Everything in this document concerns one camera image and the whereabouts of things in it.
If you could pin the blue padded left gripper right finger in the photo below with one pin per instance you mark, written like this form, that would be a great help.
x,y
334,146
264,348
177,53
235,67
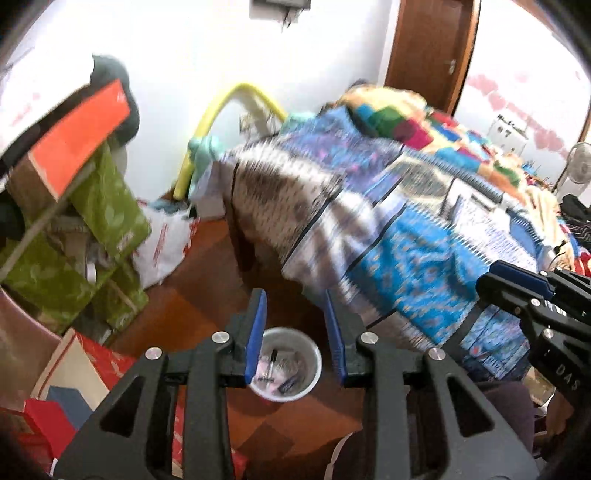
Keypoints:
x,y
343,328

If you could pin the white standing fan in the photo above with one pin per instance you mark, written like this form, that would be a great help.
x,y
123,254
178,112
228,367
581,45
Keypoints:
x,y
575,178

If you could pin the wall mounted television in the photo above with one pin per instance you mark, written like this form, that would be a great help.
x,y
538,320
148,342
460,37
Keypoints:
x,y
277,9

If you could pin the brown wooden door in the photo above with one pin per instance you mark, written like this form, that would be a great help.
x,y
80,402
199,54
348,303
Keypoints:
x,y
432,48

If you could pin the yellow foam pool noodle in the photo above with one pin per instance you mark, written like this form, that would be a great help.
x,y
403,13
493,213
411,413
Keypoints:
x,y
221,117

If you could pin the white electrical box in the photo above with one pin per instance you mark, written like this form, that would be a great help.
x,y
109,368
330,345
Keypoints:
x,y
506,136

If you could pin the orange shoe box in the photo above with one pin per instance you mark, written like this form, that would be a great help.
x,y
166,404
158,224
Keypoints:
x,y
45,172

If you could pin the patterned patchwork bed sheet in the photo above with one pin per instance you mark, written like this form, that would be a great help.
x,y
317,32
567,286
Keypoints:
x,y
400,237

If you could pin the green leaf pattern bag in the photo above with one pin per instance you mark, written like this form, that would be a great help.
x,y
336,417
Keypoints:
x,y
69,260

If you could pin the purple black spray bottle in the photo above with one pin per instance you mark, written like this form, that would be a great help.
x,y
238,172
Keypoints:
x,y
279,371

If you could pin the colourful fleece blanket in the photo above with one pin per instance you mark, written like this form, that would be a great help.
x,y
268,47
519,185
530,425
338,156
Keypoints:
x,y
405,116

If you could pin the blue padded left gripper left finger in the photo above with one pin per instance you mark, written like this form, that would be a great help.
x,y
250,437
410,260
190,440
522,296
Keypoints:
x,y
246,331

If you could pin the white HotMaxx plastic bag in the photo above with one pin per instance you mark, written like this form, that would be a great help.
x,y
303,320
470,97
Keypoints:
x,y
172,227

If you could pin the white round trash bin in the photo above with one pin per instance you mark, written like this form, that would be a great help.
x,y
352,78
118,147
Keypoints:
x,y
283,338

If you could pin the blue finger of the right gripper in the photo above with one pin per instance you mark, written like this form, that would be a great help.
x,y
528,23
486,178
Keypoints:
x,y
512,288

